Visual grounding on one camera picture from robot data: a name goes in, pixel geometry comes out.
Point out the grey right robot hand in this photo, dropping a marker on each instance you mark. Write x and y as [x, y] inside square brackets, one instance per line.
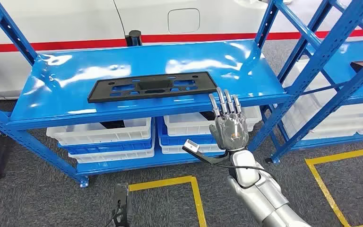
[231, 134]

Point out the long black plastic part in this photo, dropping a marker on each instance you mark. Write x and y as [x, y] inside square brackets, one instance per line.
[101, 89]

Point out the blue metal shelf rack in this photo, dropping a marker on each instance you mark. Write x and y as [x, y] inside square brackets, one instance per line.
[75, 103]
[361, 51]

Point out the black plastic piece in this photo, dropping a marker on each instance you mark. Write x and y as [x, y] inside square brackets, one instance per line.
[207, 115]
[112, 124]

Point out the blue plastic crate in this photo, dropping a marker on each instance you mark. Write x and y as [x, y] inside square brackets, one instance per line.
[181, 141]
[106, 148]

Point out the yellow floor tape square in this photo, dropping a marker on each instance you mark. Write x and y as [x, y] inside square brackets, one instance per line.
[162, 182]
[341, 155]

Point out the white car body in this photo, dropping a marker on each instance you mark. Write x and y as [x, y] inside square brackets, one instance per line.
[75, 22]

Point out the black cylindrical post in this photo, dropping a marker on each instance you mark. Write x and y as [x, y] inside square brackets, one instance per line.
[134, 38]

